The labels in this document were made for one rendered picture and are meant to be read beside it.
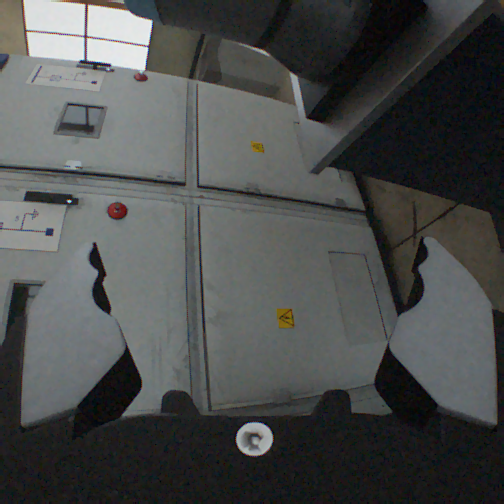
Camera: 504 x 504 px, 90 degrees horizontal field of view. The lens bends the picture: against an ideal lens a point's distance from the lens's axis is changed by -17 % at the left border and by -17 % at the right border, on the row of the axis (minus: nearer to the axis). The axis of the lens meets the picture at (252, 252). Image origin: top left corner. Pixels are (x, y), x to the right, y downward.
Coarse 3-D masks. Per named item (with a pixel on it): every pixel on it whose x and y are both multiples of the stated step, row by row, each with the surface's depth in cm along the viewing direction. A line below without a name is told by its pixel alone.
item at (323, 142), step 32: (448, 0) 21; (480, 0) 18; (416, 32) 25; (448, 32) 22; (384, 64) 30; (416, 64) 26; (352, 96) 36; (384, 96) 30; (320, 128) 42; (352, 128) 36; (320, 160) 42
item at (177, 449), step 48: (96, 432) 4; (144, 432) 4; (192, 432) 5; (240, 432) 5; (288, 432) 4; (336, 432) 4; (384, 432) 4; (48, 480) 4; (96, 480) 4; (144, 480) 4; (192, 480) 4; (240, 480) 4; (288, 480) 4; (336, 480) 4; (384, 480) 4; (432, 480) 4; (480, 480) 3
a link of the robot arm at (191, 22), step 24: (144, 0) 26; (168, 0) 26; (192, 0) 27; (216, 0) 27; (240, 0) 27; (264, 0) 27; (168, 24) 31; (192, 24) 30; (216, 24) 30; (240, 24) 30; (264, 24) 30
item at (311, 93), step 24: (384, 0) 26; (408, 0) 24; (384, 24) 26; (408, 24) 26; (360, 48) 30; (384, 48) 29; (336, 72) 34; (360, 72) 33; (312, 96) 40; (336, 96) 37; (312, 120) 41
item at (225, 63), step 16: (208, 48) 202; (224, 48) 208; (240, 48) 213; (208, 64) 202; (224, 64) 208; (240, 64) 213; (256, 64) 219; (272, 64) 226; (208, 80) 218; (224, 80) 219; (240, 80) 219; (256, 80) 220; (272, 80) 225; (272, 96) 244
